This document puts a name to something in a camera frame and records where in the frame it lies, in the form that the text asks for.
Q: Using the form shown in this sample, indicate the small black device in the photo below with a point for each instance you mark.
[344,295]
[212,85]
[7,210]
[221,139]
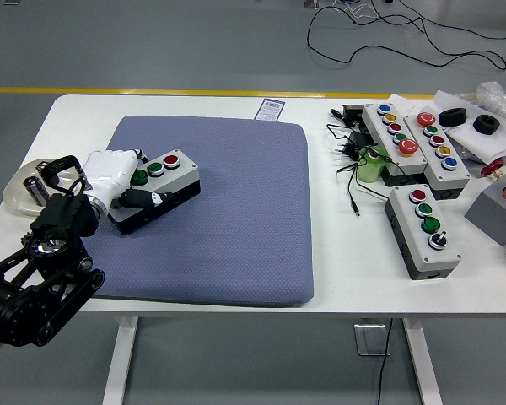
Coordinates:
[352,113]

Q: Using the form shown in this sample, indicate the white paper sheet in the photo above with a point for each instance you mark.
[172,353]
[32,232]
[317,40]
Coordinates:
[409,105]

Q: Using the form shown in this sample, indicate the grey block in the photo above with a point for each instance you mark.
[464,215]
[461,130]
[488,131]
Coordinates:
[489,215]

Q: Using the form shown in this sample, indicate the light green cylinder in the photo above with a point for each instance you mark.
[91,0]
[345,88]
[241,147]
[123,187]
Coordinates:
[367,171]

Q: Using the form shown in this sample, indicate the white table leg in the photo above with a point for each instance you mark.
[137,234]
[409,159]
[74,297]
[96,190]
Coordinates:
[118,363]
[421,363]

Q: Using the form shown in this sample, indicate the red knob part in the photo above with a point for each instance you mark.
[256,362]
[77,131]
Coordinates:
[489,168]

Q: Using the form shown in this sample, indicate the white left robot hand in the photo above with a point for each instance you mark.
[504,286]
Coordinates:
[109,173]

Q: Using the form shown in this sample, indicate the blue-grey padded mat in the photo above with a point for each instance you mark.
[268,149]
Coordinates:
[236,211]

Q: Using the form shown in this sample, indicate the five-button box blue-end button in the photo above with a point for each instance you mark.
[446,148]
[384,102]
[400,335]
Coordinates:
[377,126]

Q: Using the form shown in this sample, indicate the five-button box large red mushroom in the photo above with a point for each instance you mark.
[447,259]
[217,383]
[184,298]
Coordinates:
[451,177]

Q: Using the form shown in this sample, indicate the metal floor socket plate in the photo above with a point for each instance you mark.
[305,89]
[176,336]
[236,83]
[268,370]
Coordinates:
[369,339]

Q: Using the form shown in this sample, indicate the cream shallow dish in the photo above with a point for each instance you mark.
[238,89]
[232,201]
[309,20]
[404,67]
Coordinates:
[17,190]

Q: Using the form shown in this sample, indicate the grey four-button control box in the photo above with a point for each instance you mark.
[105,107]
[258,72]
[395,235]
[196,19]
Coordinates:
[185,169]
[405,219]

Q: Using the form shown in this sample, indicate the purple and white label card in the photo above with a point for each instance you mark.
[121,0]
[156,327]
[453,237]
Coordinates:
[270,109]

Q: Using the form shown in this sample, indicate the white foam sheet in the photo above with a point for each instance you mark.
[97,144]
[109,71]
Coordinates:
[480,143]

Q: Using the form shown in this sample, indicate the dark cylindrical capacitor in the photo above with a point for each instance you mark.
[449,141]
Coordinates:
[34,190]
[42,167]

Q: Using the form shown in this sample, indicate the bubble wrap bag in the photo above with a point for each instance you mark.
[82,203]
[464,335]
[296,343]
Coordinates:
[493,95]

